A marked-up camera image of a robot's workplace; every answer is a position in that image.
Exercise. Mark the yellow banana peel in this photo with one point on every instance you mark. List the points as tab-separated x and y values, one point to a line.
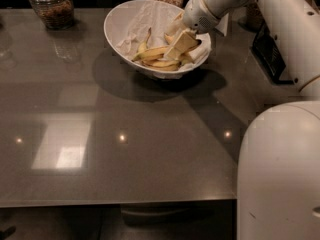
153	58

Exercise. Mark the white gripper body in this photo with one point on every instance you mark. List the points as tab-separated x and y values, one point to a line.
196	15

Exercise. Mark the white paper napkin in bowl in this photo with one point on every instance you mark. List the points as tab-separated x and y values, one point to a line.
146	20

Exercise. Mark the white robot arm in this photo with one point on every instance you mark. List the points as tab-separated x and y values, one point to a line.
278	176

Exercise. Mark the white tilted bowl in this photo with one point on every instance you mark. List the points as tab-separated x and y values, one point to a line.
115	24

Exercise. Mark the chair under table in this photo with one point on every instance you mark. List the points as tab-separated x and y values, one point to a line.
152	213

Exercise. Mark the glass jar with cereal right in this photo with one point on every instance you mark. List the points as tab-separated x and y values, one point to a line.
254	18

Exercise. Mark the glass jar with granola left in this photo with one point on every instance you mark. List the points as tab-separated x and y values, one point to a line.
55	14

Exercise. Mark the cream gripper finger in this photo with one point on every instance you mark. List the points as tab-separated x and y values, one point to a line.
175	25
183	41

